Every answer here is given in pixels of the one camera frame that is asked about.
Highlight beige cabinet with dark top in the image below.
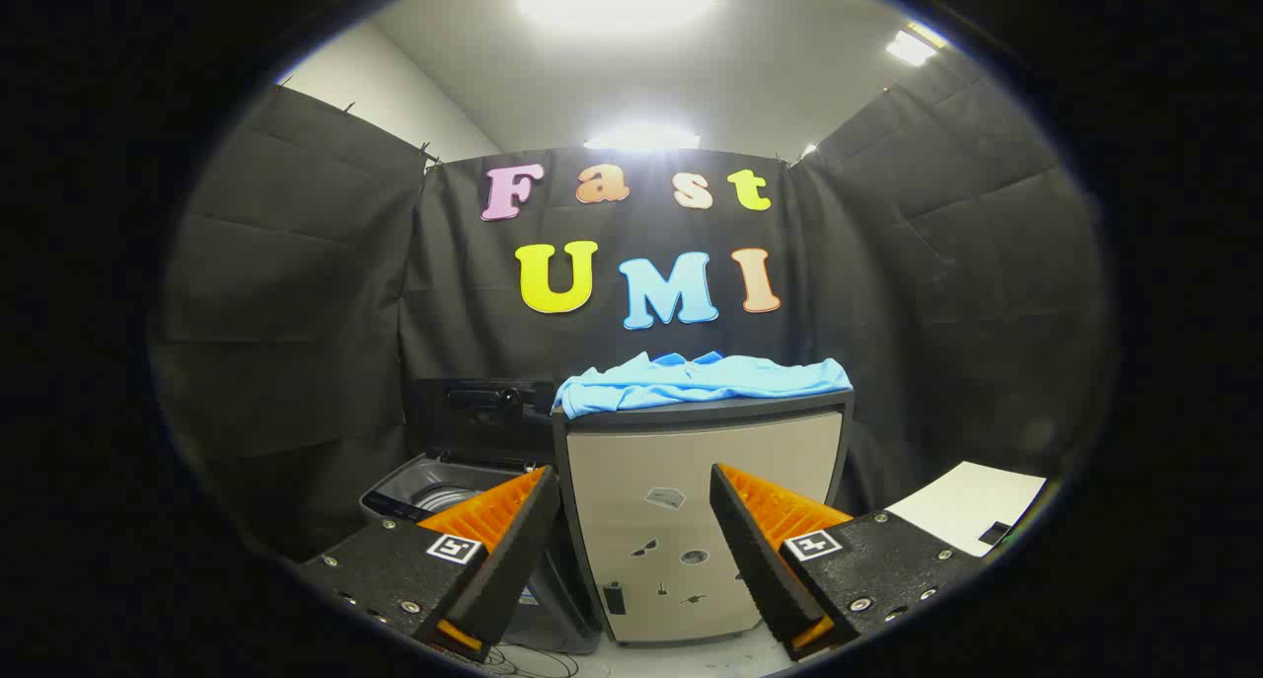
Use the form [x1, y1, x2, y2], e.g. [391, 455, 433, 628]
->
[551, 390, 857, 647]

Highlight grey washing machine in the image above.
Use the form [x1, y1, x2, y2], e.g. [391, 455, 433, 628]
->
[358, 449, 603, 656]

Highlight dark washing machine lid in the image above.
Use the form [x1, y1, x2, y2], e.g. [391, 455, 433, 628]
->
[405, 377, 563, 462]

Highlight white flat board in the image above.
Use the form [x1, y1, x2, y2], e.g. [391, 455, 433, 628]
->
[885, 461, 1047, 559]

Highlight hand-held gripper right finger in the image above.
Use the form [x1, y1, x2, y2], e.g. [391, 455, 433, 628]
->
[708, 463, 978, 662]

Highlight light blue polo shirt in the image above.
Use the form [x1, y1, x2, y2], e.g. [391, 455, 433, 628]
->
[551, 350, 854, 420]

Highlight thin black floor cables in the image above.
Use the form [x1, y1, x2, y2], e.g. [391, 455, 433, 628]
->
[482, 643, 583, 678]

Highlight black backdrop cloth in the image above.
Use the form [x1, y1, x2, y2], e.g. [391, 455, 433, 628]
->
[148, 76, 1116, 561]

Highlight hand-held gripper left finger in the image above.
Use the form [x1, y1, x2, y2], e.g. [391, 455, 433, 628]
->
[296, 466, 561, 664]

